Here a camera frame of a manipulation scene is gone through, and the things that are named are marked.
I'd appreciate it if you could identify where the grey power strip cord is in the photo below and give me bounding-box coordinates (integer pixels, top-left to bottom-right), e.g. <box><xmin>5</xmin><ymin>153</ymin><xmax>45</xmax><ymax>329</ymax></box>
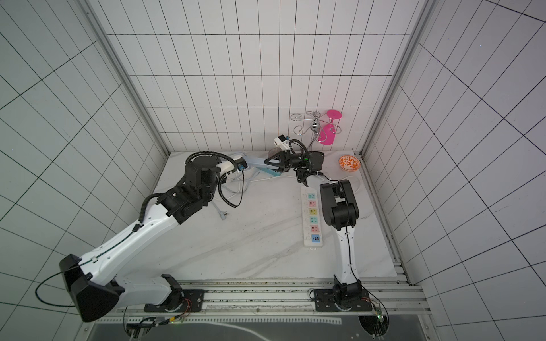
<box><xmin>210</xmin><ymin>159</ymin><xmax>274</xmax><ymax>222</ymax></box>

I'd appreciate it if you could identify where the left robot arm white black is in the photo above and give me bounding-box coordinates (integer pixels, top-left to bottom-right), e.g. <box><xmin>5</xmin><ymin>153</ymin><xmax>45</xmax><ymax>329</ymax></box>
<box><xmin>59</xmin><ymin>151</ymin><xmax>247</xmax><ymax>323</ymax></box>

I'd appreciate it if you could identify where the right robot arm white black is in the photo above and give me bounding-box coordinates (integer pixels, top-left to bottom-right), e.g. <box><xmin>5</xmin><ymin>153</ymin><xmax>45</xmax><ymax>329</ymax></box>
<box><xmin>264</xmin><ymin>148</ymin><xmax>363</xmax><ymax>306</ymax></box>

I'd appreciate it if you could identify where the teal power strip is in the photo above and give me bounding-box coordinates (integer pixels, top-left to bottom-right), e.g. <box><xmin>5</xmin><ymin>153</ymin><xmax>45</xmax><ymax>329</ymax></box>
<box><xmin>258</xmin><ymin>167</ymin><xmax>281</xmax><ymax>177</ymax></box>

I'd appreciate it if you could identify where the white multicolour power strip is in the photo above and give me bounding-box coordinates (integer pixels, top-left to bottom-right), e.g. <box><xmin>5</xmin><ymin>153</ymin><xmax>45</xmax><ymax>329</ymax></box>
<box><xmin>301</xmin><ymin>186</ymin><xmax>323</xmax><ymax>248</ymax></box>

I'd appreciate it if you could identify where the purple striped glass bowl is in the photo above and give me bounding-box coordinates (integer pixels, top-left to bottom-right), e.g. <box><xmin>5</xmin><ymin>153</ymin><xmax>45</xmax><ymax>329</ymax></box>
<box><xmin>268</xmin><ymin>147</ymin><xmax>282</xmax><ymax>159</ymax></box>

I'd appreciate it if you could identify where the chrome glass holder stand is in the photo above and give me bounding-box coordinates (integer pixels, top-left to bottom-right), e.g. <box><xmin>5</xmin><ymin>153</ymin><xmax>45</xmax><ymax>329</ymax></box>
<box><xmin>290</xmin><ymin>111</ymin><xmax>326</xmax><ymax>151</ymax></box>

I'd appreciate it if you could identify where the pink wine glass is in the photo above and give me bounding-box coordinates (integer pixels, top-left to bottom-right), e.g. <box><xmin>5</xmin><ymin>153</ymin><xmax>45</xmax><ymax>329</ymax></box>
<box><xmin>318</xmin><ymin>109</ymin><xmax>343</xmax><ymax>146</ymax></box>

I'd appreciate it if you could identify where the orange patterned bowl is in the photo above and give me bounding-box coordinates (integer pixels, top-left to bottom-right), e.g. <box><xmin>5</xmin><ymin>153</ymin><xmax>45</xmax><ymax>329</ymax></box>
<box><xmin>338</xmin><ymin>155</ymin><xmax>361</xmax><ymax>172</ymax></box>

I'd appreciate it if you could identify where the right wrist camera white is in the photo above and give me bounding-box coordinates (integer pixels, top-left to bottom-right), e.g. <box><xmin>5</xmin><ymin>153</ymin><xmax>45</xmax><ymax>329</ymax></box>
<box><xmin>274</xmin><ymin>135</ymin><xmax>290</xmax><ymax>151</ymax></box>

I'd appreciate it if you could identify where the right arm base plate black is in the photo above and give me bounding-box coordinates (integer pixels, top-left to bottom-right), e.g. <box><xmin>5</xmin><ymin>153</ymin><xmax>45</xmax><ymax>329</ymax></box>
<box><xmin>309</xmin><ymin>287</ymin><xmax>373</xmax><ymax>313</ymax></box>

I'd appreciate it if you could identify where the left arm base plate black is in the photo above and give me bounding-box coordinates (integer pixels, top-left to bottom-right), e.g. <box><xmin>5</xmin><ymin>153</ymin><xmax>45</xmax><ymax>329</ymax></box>
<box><xmin>144</xmin><ymin>289</ymin><xmax>206</xmax><ymax>314</ymax></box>

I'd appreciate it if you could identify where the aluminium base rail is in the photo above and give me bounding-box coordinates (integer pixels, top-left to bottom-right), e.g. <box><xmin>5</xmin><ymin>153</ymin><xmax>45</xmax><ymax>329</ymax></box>
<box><xmin>102</xmin><ymin>278</ymin><xmax>429</xmax><ymax>318</ymax></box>

